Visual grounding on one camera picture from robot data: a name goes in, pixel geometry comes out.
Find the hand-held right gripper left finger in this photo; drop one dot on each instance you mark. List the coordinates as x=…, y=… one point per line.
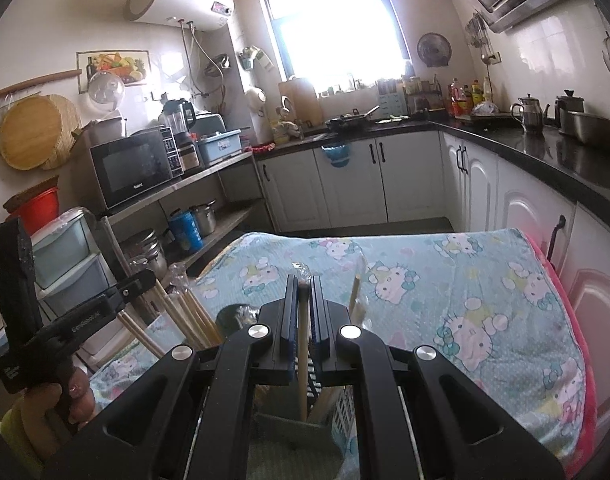
x=290, y=320

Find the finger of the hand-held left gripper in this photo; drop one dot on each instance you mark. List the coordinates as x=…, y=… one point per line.
x=135, y=287

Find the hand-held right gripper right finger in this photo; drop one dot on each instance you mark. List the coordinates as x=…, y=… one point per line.
x=317, y=320

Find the bamboo chopstick pair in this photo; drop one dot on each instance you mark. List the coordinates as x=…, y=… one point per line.
x=195, y=320
x=356, y=295
x=303, y=395
x=142, y=335

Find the dark green plastic utensil holder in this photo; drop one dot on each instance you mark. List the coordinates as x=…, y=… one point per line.
x=285, y=450

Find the person's left forearm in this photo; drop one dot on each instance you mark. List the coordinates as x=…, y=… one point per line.
x=12, y=420

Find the small hanging utensils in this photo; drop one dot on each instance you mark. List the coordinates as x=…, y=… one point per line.
x=477, y=30

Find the person's left hand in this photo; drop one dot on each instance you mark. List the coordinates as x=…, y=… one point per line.
x=80, y=397

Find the large steel stockpot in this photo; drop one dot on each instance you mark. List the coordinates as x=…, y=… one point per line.
x=145, y=255

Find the pale green plastic drawer unit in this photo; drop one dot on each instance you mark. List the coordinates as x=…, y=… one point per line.
x=70, y=255

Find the blue canister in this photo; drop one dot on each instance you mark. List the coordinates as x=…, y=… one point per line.
x=185, y=232

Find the small steel pot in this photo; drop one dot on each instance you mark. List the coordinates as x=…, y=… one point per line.
x=204, y=220

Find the black microwave oven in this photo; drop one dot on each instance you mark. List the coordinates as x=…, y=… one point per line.
x=130, y=170

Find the cartoon cat printed cloth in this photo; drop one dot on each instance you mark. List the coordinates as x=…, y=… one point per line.
x=435, y=310

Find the red plastic bucket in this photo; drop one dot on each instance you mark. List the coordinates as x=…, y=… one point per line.
x=40, y=210

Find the open kitchen shelf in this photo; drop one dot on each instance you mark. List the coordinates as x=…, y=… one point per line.
x=210, y=169

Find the grey metal container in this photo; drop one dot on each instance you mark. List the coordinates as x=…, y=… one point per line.
x=105, y=130

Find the blue lidded plastic box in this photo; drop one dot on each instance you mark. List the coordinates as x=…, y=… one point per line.
x=220, y=147

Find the blue hanging bag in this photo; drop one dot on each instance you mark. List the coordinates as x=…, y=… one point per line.
x=335, y=156

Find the countertop blender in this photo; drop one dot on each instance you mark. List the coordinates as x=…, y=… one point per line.
x=177, y=120

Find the red cloth trim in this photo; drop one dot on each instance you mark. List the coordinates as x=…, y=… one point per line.
x=262, y=148

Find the round woven mat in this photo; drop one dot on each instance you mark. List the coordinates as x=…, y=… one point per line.
x=70, y=125

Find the round bamboo cutting board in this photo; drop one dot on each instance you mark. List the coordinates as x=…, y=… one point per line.
x=27, y=132

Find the black wok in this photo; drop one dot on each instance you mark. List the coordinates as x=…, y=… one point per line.
x=350, y=121

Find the tan rectangular cutting board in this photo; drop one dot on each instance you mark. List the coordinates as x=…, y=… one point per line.
x=300, y=102

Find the wooden rolling pin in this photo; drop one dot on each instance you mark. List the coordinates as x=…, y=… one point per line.
x=35, y=81

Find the spice jar rack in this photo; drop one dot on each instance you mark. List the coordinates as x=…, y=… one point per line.
x=410, y=95

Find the black gas stove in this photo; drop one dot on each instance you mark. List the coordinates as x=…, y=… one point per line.
x=485, y=119

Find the pink fleece blanket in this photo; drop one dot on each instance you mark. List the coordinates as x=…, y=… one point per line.
x=580, y=360

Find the cluster of condiment bottles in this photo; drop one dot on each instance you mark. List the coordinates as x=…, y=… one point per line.
x=467, y=97

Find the white cylindrical water heater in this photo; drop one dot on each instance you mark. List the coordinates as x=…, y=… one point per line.
x=180, y=2

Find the black kitchen countertop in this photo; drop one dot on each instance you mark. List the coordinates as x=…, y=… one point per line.
x=560, y=160

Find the steel kettle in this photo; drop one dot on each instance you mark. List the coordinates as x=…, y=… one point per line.
x=530, y=115

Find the kitchen window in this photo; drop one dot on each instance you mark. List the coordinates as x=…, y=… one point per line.
x=335, y=25

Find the dark lidded pot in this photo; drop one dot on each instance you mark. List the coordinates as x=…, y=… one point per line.
x=570, y=105

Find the fruit wall poster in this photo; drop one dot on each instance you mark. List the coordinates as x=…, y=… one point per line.
x=115, y=62

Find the green wall holder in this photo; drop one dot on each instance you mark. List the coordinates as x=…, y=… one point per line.
x=247, y=62

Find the dark wall fan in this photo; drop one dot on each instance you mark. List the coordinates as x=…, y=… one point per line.
x=434, y=50

